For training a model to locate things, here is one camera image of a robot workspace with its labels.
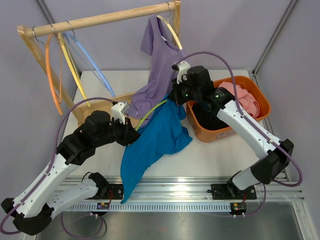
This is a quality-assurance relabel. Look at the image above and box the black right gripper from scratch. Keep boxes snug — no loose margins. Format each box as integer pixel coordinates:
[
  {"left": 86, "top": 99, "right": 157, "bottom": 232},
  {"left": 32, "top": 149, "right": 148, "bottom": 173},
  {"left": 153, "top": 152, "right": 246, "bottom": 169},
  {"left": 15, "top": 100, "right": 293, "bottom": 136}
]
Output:
[{"left": 169, "top": 74, "right": 203, "bottom": 106}]

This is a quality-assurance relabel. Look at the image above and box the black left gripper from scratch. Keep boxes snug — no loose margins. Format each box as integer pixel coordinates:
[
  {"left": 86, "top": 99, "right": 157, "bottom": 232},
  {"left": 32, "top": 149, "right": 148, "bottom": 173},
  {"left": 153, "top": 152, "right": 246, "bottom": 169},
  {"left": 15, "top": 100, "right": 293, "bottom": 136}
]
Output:
[{"left": 94, "top": 115, "right": 142, "bottom": 148}]

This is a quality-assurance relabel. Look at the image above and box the green clothes hanger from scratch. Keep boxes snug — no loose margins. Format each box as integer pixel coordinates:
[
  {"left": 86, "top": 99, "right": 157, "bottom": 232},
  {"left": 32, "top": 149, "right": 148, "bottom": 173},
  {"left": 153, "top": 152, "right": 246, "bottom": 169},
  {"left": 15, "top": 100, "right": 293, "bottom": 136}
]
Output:
[{"left": 135, "top": 99, "right": 167, "bottom": 131}]

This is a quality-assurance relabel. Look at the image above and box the black t shirt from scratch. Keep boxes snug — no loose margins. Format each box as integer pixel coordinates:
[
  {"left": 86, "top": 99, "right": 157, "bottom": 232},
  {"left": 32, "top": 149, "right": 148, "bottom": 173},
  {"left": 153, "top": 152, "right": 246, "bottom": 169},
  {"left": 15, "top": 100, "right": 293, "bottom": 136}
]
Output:
[{"left": 191, "top": 103, "right": 229, "bottom": 131}]

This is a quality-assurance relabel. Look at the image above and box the blue t shirt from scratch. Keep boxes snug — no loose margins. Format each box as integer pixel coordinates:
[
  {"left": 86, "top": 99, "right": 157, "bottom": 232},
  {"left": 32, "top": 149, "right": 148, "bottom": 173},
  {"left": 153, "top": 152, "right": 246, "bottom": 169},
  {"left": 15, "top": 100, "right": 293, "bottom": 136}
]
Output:
[{"left": 120, "top": 98, "right": 193, "bottom": 204}]

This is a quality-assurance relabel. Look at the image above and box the pink t shirt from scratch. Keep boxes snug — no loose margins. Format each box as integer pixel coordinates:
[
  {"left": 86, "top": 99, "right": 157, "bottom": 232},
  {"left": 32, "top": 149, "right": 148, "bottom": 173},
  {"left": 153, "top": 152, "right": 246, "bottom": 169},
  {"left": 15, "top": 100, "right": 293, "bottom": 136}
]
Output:
[{"left": 218, "top": 81, "right": 260, "bottom": 119}]

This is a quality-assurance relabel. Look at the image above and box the orange clothes hanger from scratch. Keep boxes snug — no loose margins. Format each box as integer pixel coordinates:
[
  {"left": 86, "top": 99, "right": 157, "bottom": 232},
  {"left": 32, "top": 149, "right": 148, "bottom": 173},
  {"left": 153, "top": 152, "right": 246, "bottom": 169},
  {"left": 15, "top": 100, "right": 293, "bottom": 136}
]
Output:
[{"left": 32, "top": 26, "right": 63, "bottom": 115}]

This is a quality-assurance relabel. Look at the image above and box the yellow clothes hanger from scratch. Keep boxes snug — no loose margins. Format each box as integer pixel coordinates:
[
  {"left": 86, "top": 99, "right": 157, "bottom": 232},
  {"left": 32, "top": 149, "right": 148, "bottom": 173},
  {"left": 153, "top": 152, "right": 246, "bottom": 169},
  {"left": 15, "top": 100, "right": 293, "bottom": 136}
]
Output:
[{"left": 50, "top": 25, "right": 87, "bottom": 99}]

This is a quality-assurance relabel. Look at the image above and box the light blue clothes hanger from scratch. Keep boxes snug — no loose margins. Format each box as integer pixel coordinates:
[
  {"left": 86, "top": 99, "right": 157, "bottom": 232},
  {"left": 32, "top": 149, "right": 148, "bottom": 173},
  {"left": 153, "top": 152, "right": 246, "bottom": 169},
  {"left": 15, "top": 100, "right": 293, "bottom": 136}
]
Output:
[{"left": 62, "top": 20, "right": 116, "bottom": 98}]

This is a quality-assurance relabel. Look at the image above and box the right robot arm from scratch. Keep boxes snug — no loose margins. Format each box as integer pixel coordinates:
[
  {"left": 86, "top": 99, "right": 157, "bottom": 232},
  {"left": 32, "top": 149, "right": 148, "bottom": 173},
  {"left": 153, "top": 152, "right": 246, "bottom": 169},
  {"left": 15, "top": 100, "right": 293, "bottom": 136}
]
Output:
[{"left": 168, "top": 61, "right": 294, "bottom": 199}]

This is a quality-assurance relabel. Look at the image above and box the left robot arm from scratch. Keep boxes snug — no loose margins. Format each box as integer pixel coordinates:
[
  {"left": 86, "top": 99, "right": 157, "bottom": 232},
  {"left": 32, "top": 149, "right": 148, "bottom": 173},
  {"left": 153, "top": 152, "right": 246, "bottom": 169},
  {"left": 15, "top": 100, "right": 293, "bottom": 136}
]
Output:
[{"left": 1, "top": 110, "right": 140, "bottom": 236}]

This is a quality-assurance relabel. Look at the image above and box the lavender t shirt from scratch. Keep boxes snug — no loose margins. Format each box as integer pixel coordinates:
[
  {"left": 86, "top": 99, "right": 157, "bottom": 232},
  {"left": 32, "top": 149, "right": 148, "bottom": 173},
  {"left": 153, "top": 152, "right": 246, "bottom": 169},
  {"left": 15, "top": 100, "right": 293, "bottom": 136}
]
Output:
[{"left": 128, "top": 15, "right": 185, "bottom": 119}]

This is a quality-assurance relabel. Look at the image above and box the cream clothes hanger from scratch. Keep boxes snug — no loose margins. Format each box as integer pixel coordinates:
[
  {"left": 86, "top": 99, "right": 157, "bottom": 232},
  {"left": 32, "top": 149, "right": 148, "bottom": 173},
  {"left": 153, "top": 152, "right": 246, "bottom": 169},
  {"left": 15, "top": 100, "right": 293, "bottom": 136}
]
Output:
[{"left": 156, "top": 1, "right": 183, "bottom": 50}]

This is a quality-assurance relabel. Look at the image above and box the orange plastic basket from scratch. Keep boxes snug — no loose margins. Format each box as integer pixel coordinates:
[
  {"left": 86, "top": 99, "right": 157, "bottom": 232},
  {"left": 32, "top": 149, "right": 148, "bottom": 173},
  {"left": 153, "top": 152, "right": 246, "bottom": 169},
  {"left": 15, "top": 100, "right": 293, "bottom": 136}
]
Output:
[{"left": 186, "top": 75, "right": 271, "bottom": 143}]

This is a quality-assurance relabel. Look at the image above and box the wooden tray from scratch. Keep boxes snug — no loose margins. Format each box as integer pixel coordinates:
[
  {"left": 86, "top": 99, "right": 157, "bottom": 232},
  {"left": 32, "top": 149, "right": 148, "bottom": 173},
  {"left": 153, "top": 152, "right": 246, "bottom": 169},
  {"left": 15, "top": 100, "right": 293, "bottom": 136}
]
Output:
[{"left": 77, "top": 92, "right": 135, "bottom": 126}]

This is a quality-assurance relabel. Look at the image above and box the wooden clothes rack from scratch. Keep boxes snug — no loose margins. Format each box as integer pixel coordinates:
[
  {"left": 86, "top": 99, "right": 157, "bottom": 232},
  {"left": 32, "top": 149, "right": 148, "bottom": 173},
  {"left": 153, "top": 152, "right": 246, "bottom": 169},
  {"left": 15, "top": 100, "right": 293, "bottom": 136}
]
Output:
[{"left": 16, "top": 0, "right": 181, "bottom": 108}]

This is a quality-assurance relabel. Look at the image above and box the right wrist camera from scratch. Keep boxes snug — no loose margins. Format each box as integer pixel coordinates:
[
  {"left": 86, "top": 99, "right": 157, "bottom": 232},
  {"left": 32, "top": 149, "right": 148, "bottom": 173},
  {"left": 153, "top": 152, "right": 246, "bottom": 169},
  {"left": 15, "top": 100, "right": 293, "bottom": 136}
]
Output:
[{"left": 171, "top": 60, "right": 191, "bottom": 85}]

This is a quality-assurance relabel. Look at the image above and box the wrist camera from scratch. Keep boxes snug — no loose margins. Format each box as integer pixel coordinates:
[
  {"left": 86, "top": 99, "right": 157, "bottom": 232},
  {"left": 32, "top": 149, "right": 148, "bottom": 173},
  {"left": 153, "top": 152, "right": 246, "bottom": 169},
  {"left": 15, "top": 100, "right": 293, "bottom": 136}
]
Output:
[
  {"left": 171, "top": 60, "right": 191, "bottom": 85},
  {"left": 111, "top": 101, "right": 130, "bottom": 125}
]

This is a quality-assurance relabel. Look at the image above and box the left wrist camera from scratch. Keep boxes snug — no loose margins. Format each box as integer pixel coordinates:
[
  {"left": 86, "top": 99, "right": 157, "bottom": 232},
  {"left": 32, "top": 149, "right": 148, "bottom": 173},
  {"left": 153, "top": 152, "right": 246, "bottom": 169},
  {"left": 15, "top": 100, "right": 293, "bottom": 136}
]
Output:
[{"left": 111, "top": 101, "right": 130, "bottom": 125}]

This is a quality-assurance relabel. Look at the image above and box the aluminium mounting rail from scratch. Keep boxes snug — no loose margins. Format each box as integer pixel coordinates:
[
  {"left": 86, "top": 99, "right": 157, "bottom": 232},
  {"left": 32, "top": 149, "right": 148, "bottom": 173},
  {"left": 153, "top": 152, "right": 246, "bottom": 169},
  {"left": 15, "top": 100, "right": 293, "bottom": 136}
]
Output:
[{"left": 66, "top": 170, "right": 305, "bottom": 216}]

